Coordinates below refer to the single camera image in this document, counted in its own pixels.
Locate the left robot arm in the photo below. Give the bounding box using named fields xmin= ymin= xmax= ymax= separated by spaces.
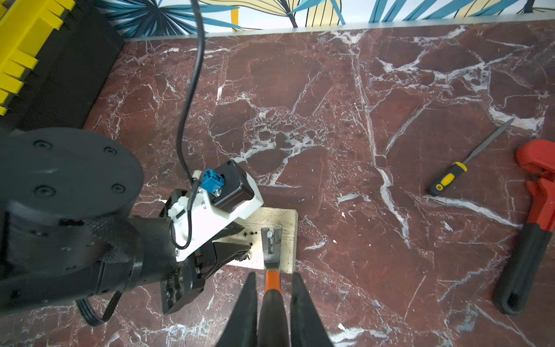
xmin=1 ymin=128 xmax=249 ymax=326

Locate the yellow black screwdriver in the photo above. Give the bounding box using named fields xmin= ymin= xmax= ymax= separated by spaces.
xmin=428 ymin=118 xmax=515 ymax=197

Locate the yellow black toolbox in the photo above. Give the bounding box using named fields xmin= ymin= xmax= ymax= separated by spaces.
xmin=1 ymin=1 xmax=124 ymax=135

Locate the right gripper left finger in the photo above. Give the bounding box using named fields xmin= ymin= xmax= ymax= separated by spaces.
xmin=216 ymin=272 xmax=258 ymax=347

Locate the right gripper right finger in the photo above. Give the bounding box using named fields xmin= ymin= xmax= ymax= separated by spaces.
xmin=290 ymin=273 xmax=333 ymax=347

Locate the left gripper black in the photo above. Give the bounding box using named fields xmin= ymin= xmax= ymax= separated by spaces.
xmin=160 ymin=189 xmax=250 ymax=315

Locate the claw hammer orange black handle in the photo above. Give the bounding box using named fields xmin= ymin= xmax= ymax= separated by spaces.
xmin=257 ymin=227 xmax=291 ymax=346

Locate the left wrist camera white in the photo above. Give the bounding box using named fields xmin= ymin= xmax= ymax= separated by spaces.
xmin=167 ymin=160 xmax=264 ymax=262

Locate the wooden block with nails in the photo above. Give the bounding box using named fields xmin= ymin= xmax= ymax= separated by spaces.
xmin=218 ymin=207 xmax=299 ymax=274

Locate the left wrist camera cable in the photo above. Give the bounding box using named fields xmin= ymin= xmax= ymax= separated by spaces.
xmin=175 ymin=0 xmax=205 ymax=183

